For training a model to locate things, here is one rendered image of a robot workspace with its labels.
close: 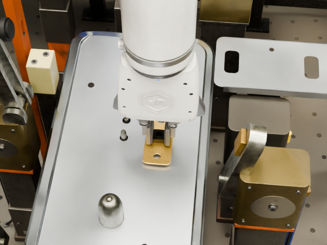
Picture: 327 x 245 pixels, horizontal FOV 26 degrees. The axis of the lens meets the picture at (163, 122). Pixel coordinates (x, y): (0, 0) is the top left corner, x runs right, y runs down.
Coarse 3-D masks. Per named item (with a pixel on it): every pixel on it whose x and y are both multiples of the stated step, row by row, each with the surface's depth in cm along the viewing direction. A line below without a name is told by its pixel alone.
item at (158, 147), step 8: (160, 128) 99; (160, 136) 99; (152, 144) 97; (160, 144) 98; (144, 152) 97; (152, 152) 97; (160, 152) 97; (168, 152) 97; (144, 160) 96; (152, 160) 96; (160, 160) 96; (168, 160) 96
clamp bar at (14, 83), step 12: (0, 24) 82; (12, 24) 83; (0, 36) 82; (12, 36) 83; (0, 48) 87; (0, 60) 89; (12, 60) 90; (0, 72) 87; (12, 72) 91; (0, 84) 89; (12, 84) 93; (0, 96) 91; (12, 96) 91; (24, 96) 95
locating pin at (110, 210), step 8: (104, 200) 88; (112, 200) 88; (120, 200) 89; (104, 208) 88; (112, 208) 88; (120, 208) 89; (104, 216) 89; (112, 216) 88; (120, 216) 90; (104, 224) 90; (112, 224) 90; (120, 224) 91
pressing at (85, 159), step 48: (96, 48) 109; (96, 96) 103; (48, 144) 98; (96, 144) 98; (144, 144) 98; (192, 144) 98; (48, 192) 94; (96, 192) 94; (144, 192) 94; (192, 192) 94; (48, 240) 90; (96, 240) 90; (144, 240) 90; (192, 240) 90
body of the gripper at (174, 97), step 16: (128, 64) 83; (192, 64) 83; (128, 80) 85; (144, 80) 84; (160, 80) 84; (176, 80) 84; (192, 80) 84; (128, 96) 87; (144, 96) 86; (160, 96) 86; (176, 96) 86; (192, 96) 86; (128, 112) 89; (144, 112) 89; (160, 112) 89; (176, 112) 88; (192, 112) 88
